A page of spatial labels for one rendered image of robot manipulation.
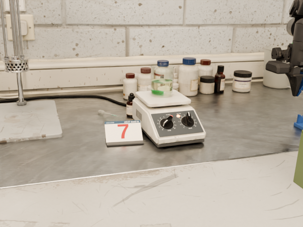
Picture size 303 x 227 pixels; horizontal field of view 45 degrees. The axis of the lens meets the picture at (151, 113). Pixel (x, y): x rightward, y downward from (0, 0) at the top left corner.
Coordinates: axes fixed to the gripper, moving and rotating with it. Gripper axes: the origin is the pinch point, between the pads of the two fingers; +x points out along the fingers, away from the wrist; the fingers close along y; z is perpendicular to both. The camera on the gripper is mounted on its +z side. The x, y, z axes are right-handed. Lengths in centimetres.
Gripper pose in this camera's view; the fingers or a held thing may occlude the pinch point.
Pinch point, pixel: (296, 84)
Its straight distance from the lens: 112.6
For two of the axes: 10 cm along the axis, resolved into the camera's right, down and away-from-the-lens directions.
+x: -0.2, 9.5, 3.2
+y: -9.5, 0.7, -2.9
